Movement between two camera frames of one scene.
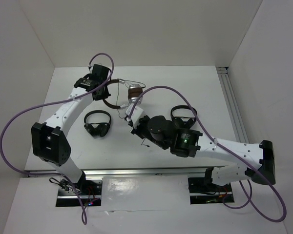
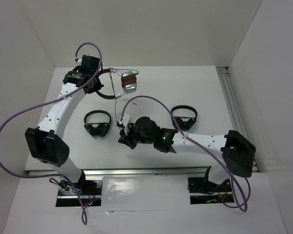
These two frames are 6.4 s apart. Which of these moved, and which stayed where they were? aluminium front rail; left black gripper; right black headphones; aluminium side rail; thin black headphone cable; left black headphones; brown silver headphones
Moved: brown silver headphones; thin black headphone cable; left black gripper
Stayed: aluminium front rail; left black headphones; aluminium side rail; right black headphones
